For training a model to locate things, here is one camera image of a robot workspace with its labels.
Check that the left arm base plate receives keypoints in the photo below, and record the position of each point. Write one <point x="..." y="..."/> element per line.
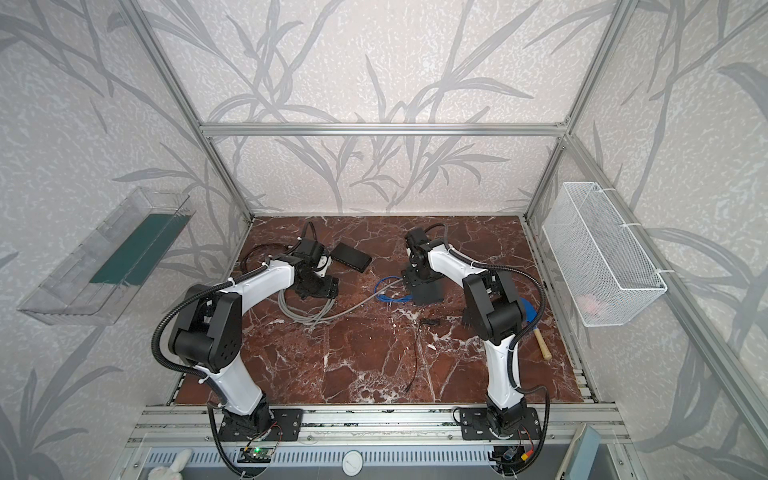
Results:
<point x="277" y="425"/>

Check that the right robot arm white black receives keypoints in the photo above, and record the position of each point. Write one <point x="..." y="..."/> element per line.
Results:
<point x="502" y="304"/>

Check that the black ribbed network switch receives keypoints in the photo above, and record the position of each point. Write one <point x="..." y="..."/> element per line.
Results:
<point x="351" y="257"/>

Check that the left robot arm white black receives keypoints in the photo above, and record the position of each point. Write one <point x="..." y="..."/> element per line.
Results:
<point x="202" y="335"/>

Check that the clear plastic wall bin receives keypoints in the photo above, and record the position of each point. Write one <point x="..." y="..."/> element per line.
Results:
<point x="95" y="283"/>

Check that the green lit circuit board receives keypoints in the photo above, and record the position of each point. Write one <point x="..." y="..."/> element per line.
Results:
<point x="255" y="455"/>

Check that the white plush toy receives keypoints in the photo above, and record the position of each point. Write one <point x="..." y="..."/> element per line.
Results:
<point x="174" y="471"/>

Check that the grey blue panel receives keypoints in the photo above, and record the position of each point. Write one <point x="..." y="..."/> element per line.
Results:
<point x="580" y="456"/>

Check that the wooden handled tool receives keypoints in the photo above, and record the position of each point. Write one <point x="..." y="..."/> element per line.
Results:
<point x="545" y="351"/>

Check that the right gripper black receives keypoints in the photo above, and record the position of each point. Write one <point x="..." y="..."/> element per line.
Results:
<point x="424" y="288"/>

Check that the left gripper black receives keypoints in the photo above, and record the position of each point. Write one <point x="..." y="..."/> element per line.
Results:
<point x="318" y="285"/>

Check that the round white gauge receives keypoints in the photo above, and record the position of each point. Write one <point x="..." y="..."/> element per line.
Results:
<point x="352" y="463"/>

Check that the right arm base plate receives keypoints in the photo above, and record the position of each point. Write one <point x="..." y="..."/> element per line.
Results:
<point x="475" y="425"/>

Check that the pink object in basket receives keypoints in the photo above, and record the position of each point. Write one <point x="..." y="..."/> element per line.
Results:
<point x="590" y="306"/>

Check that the white wire mesh basket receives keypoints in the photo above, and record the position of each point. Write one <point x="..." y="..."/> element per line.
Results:
<point x="598" y="253"/>

